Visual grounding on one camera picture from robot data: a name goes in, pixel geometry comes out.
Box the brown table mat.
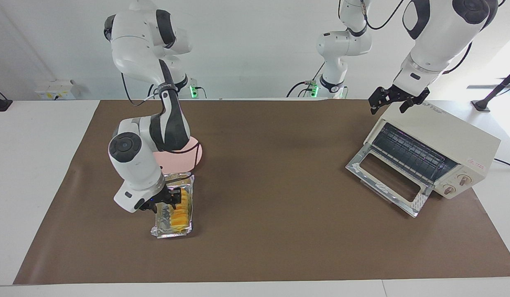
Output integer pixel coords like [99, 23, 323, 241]
[13, 99, 510, 285]

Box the pink round plate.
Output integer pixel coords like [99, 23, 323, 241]
[153, 138, 204, 175]

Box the black oven wire rack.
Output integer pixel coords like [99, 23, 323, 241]
[371, 123, 458, 183]

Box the aluminium foil tray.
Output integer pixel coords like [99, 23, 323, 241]
[151, 172, 197, 239]

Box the glass oven door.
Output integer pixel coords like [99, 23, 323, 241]
[345, 144, 433, 218]

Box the cream toaster oven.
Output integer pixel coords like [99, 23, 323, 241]
[364, 101, 502, 200]

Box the black base cable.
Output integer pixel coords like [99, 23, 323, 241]
[286, 62, 326, 99]

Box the white wall power socket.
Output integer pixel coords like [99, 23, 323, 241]
[35, 80, 80, 101]

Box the yellow sliced bread loaf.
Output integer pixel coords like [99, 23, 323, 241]
[170, 188, 191, 232]

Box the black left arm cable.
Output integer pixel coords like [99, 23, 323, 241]
[338, 0, 473, 75]

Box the black camera stand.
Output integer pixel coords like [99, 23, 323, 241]
[471, 66, 510, 113]

